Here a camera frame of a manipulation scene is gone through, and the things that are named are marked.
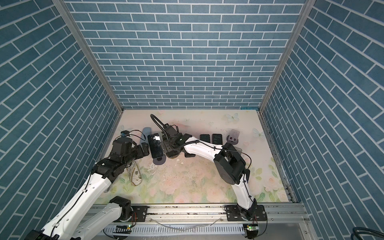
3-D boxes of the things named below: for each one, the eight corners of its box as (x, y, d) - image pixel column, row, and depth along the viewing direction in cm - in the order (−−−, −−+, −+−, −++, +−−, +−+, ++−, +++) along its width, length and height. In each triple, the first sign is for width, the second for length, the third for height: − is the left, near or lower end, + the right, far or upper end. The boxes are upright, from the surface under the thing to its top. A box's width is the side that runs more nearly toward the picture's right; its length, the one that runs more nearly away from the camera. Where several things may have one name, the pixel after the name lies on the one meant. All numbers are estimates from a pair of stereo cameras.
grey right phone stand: (225, 141, 104) (227, 135, 99) (230, 133, 108) (232, 128, 103) (235, 146, 101) (237, 140, 96) (240, 138, 105) (242, 133, 100)
